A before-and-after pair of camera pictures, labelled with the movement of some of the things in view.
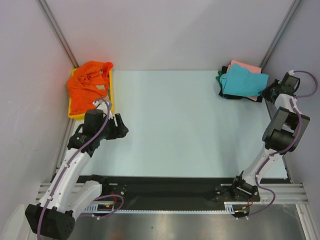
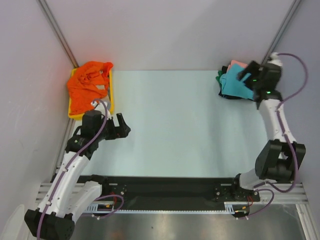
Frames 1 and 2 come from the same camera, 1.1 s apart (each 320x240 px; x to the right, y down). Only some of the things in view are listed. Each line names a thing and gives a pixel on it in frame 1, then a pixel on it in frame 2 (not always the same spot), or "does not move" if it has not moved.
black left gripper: [120, 131] does not move
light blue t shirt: [239, 81] does not move
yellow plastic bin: [82, 116] does not move
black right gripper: [272, 90] → [253, 73]
